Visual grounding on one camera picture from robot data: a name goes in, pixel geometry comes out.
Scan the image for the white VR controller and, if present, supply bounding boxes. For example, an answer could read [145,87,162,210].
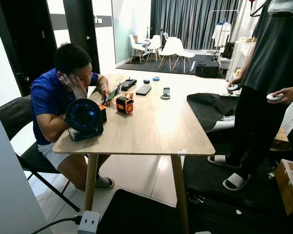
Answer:
[266,93,285,103]
[227,84,241,94]

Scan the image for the dark smartphone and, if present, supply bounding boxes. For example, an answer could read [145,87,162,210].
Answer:
[104,84,122,106]

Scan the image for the brown wooden crate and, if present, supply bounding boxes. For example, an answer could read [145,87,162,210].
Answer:
[271,126,292,153]

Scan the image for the standing person black clothes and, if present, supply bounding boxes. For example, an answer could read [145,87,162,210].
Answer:
[208,0,293,192]

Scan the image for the brown box white tape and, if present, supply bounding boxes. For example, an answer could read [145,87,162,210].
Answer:
[274,158,293,218]

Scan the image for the white rounded seat edge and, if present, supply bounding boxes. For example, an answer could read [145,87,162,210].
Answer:
[208,116,237,134]

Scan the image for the white side cabinet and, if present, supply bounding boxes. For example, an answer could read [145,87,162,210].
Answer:
[231,39,257,81]

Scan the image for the white slide sandal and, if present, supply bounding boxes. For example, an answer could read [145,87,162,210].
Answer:
[208,155,230,166]
[222,173,251,192]

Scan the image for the black backpack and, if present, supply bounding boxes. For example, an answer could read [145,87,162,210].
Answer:
[222,42,235,60]

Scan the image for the black boxy floor bag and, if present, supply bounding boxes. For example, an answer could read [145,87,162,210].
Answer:
[195,61,221,79]

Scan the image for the large black low platform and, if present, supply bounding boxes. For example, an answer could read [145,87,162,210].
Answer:
[183,129,293,234]

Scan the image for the white VR headset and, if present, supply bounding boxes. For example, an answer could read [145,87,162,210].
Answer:
[267,0,293,19]

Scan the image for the white hanging shirt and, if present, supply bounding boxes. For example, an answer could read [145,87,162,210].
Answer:
[211,22,231,49]

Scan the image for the white metal clothes rack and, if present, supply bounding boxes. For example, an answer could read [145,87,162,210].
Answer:
[202,9,240,64]

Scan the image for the wooden table leg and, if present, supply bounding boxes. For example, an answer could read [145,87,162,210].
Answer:
[83,154,100,213]
[170,155,190,234]

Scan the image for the white shell chair wooden legs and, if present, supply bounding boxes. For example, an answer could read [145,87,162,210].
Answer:
[158,37,196,74]
[128,34,147,64]
[146,34,163,62]

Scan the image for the dark grey curtain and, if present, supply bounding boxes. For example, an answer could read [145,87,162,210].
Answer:
[150,0,255,51]

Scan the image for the flat black slab device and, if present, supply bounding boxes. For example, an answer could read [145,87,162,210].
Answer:
[135,85,152,97]

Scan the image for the dark grey rug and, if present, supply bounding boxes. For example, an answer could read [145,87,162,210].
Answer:
[117,54,235,79]

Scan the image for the black rectangular case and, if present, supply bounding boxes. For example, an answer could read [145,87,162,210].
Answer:
[120,78,138,92]

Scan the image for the orange black boxy device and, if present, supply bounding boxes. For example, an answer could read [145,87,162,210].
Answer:
[115,93,135,116]

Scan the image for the black floor mat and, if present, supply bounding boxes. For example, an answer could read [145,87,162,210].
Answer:
[96,188,184,234]

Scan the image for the small orange black box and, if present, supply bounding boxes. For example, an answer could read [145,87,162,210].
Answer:
[98,103,108,124]

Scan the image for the black round fan blue light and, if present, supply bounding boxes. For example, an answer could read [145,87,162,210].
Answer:
[64,98,105,142]

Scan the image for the white power strip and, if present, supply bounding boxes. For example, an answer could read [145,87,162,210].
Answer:
[77,210,102,234]

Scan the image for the seated person blue shirt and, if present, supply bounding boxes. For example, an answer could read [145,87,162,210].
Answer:
[30,43,116,191]

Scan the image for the black door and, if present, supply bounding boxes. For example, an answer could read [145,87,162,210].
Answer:
[0,0,58,97]

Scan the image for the black folding chair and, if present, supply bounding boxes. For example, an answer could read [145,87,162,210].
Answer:
[0,95,82,213]

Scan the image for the black device with white ring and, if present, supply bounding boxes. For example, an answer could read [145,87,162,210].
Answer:
[160,87,171,100]

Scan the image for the black power cable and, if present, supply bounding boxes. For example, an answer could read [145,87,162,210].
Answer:
[30,215,84,234]

